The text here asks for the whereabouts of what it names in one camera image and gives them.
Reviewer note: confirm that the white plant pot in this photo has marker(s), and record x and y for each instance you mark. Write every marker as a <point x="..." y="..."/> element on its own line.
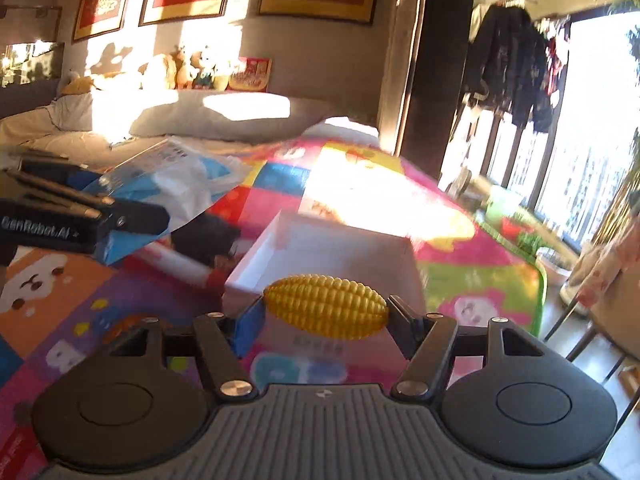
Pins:
<point x="558" y="265"/>

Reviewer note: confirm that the pink cardboard box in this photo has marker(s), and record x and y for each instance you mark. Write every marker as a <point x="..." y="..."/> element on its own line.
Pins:
<point x="295" y="244"/>

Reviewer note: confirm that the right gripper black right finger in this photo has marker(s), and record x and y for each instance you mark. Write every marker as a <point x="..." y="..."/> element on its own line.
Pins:
<point x="405" y="326"/>

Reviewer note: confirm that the plush toys on sofa back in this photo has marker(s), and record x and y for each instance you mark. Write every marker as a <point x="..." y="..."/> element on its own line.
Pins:
<point x="176" y="70"/>

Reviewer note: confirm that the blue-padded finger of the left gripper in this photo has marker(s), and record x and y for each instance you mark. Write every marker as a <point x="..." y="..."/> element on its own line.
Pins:
<point x="60" y="171"/>

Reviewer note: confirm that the chair with floral cloth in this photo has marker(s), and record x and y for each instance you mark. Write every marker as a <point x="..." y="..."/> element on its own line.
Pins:
<point x="608" y="288"/>

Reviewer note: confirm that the hanging dark clothes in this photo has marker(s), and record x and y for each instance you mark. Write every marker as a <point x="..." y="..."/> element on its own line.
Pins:
<point x="512" y="66"/>

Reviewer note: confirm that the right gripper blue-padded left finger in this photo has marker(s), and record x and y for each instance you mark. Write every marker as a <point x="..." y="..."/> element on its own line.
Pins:
<point x="247" y="327"/>

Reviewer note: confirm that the black plush toy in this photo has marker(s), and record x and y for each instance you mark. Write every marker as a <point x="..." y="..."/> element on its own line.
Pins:
<point x="207" y="239"/>

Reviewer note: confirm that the red gift box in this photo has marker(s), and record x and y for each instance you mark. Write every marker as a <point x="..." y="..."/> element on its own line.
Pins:
<point x="250" y="75"/>

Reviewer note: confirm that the yellow toy corn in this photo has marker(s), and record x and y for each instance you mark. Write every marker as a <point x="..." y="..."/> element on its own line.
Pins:
<point x="328" y="307"/>

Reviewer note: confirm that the red white plush rocket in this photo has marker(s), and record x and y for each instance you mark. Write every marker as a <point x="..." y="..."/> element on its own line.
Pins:
<point x="166" y="260"/>

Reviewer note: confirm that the blue white plastic pouch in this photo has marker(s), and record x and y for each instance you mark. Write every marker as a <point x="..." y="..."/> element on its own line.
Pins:
<point x="183" y="180"/>

